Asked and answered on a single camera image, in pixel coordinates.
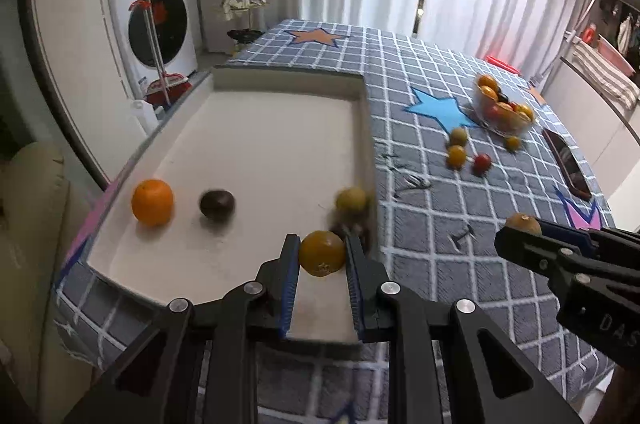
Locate hanging clothes row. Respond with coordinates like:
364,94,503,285
597,0,640,55

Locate clear glass bowl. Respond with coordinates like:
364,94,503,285
472,74,540,138

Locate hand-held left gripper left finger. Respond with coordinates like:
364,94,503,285
65,233,301,424

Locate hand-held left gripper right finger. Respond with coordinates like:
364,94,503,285
345,234,583,424

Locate striped towel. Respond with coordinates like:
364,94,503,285
570,41,640,107

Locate white plastic jug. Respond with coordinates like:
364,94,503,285
131,99,162,139

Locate pink plastic basin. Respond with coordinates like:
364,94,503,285
597,35,636,72

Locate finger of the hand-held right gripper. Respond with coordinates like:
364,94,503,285
541,220,640,252
495,226,640,300

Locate white shallow tray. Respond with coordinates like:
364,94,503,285
82,66,380,347

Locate black smartphone red case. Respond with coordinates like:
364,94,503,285
542,127,594,201

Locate large orange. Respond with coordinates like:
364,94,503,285
131,179,175,227

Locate white sliding door panel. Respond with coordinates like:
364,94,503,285
17,0,136,192

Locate white low cabinet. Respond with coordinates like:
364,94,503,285
537,54,640,210

